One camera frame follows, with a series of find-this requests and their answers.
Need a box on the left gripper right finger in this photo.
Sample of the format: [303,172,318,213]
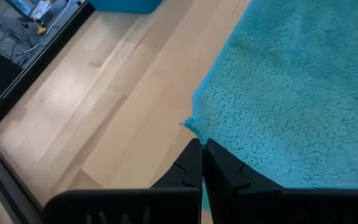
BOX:
[204,139,285,224]

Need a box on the teal plastic bin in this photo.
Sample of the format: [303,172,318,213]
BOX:
[87,0,164,15]

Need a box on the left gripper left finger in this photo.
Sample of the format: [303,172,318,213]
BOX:
[150,138,203,189]

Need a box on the teal fluffy microfiber towel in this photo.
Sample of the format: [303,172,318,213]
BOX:
[180,0,358,212]

